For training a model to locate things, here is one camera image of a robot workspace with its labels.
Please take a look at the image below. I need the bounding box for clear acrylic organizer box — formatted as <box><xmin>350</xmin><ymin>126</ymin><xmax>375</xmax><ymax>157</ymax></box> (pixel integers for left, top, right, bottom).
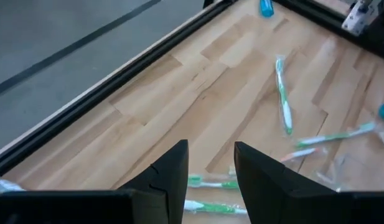
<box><xmin>314</xmin><ymin>152</ymin><xmax>350</xmax><ymax>192</ymax></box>

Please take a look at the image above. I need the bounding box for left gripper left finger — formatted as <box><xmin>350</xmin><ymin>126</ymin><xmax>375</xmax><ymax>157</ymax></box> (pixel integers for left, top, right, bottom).
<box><xmin>116</xmin><ymin>139</ymin><xmax>190</xmax><ymax>224</ymax></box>

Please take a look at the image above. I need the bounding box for silver metal bracket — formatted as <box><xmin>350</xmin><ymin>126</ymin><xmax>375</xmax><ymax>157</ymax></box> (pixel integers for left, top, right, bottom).
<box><xmin>340</xmin><ymin>0</ymin><xmax>378</xmax><ymax>35</ymax></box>

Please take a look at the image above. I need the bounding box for orange toothbrush in clear wrap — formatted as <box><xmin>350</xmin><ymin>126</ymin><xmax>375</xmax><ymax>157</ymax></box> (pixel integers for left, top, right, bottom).
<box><xmin>279</xmin><ymin>146</ymin><xmax>329</xmax><ymax>165</ymax></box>

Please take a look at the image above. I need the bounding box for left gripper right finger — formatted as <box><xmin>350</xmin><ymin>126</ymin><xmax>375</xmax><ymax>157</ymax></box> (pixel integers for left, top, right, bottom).
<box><xmin>234</xmin><ymin>141</ymin><xmax>339</xmax><ymax>224</ymax></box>

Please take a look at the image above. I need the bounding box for black aluminium table frame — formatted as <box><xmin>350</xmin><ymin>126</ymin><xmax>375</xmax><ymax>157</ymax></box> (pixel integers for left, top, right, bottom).
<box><xmin>0</xmin><ymin>0</ymin><xmax>384</xmax><ymax>178</ymax></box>

